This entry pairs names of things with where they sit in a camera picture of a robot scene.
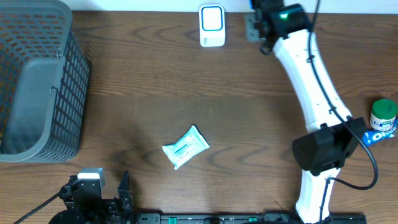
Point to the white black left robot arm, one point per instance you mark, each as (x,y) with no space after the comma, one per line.
(74,216)

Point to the green lid white jar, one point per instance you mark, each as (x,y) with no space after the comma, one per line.
(383,115)

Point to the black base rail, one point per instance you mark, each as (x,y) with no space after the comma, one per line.
(272,217)

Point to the white barcode scanner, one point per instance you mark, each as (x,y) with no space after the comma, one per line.
(212,25)

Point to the grey plastic mesh basket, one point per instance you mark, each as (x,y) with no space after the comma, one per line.
(44,83)

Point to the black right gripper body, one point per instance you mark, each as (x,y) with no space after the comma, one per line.
(258,15)

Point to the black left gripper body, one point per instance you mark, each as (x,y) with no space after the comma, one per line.
(108,210)

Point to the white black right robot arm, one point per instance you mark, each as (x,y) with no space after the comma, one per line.
(286,32)

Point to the blue Oreo cookie pack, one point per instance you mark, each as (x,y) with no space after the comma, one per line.
(371,137)

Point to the white wet wipes pack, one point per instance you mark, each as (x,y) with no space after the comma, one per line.
(187,147)

